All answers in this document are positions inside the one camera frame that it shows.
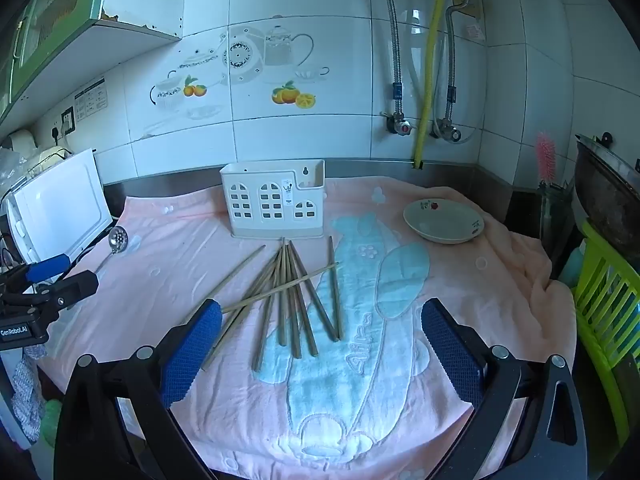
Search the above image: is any dark metal wok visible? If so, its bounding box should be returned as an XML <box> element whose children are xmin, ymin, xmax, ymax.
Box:
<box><xmin>573</xmin><ymin>131</ymin><xmax>640</xmax><ymax>262</ymax></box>

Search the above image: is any teal plastic bottle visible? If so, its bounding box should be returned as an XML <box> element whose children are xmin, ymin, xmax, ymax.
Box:
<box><xmin>556</xmin><ymin>239</ymin><xmax>587</xmax><ymax>289</ymax></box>

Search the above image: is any green wall cabinet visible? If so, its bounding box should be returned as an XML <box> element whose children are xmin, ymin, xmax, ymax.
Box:
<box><xmin>0</xmin><ymin>0</ymin><xmax>182</xmax><ymax>127</ymax></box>

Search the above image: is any instruction wall sticker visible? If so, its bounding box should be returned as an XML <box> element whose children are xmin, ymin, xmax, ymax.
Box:
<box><xmin>74</xmin><ymin>77</ymin><xmax>109</xmax><ymax>121</ymax></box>

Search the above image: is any pile of wooden chopsticks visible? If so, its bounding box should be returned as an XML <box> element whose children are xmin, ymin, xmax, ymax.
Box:
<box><xmin>177</xmin><ymin>236</ymin><xmax>345</xmax><ymax>373</ymax></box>

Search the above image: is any glass jar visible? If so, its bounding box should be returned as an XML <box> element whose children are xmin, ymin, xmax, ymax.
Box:
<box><xmin>537</xmin><ymin>180</ymin><xmax>575</xmax><ymax>262</ymax></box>

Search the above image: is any person's left forearm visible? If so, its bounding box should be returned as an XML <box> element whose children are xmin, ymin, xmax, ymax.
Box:
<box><xmin>11</xmin><ymin>346</ymin><xmax>48</xmax><ymax>442</ymax></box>

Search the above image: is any pink bottle brush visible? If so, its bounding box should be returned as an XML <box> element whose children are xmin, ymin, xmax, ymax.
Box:
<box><xmin>535</xmin><ymin>131</ymin><xmax>559</xmax><ymax>184</ymax></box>

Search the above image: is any metal pipe valve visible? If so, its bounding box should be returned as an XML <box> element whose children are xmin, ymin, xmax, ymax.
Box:
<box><xmin>431</xmin><ymin>116</ymin><xmax>464</xmax><ymax>144</ymax></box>
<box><xmin>381</xmin><ymin>111</ymin><xmax>417</xmax><ymax>137</ymax></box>

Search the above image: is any metal slotted ladle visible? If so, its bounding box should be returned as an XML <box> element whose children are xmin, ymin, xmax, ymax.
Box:
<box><xmin>92</xmin><ymin>226</ymin><xmax>129</xmax><ymax>281</ymax></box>

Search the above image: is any green plastic basket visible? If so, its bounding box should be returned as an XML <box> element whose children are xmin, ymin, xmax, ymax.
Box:
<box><xmin>571</xmin><ymin>219</ymin><xmax>640</xmax><ymax>447</ymax></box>

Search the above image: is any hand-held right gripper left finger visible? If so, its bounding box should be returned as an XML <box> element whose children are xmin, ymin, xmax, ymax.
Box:
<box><xmin>54</xmin><ymin>299</ymin><xmax>224</xmax><ymax>480</ymax></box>

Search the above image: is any yellow gas hose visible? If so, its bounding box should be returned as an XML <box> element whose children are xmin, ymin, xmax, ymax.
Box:
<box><xmin>412</xmin><ymin>0</ymin><xmax>447</xmax><ymax>171</ymax></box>

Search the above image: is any white plastic board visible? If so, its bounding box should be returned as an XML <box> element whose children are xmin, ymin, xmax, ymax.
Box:
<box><xmin>6</xmin><ymin>148</ymin><xmax>114</xmax><ymax>264</ymax></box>

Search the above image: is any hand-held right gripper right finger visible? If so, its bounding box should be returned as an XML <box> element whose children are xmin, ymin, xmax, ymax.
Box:
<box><xmin>421</xmin><ymin>298</ymin><xmax>589</xmax><ymax>480</ymax></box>

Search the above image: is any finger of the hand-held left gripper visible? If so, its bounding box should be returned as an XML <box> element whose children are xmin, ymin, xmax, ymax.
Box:
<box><xmin>0</xmin><ymin>253</ymin><xmax>71</xmax><ymax>295</ymax></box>
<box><xmin>27</xmin><ymin>269</ymin><xmax>100</xmax><ymax>326</ymax></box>

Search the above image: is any pink printed blanket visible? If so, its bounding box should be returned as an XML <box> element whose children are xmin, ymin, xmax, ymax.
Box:
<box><xmin>37</xmin><ymin>175</ymin><xmax>576</xmax><ymax>480</ymax></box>

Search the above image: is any braided metal hose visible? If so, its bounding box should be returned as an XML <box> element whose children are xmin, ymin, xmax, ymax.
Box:
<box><xmin>444</xmin><ymin>0</ymin><xmax>473</xmax><ymax>126</ymax></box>
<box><xmin>364</xmin><ymin>0</ymin><xmax>405</xmax><ymax>117</ymax></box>

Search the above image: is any white plastic utensil holder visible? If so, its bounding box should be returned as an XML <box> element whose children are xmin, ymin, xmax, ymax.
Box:
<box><xmin>220</xmin><ymin>159</ymin><xmax>327</xmax><ymax>239</ymax></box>

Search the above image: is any small white plate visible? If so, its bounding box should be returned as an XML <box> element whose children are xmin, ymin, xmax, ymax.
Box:
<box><xmin>403</xmin><ymin>198</ymin><xmax>485</xmax><ymax>245</ymax></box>

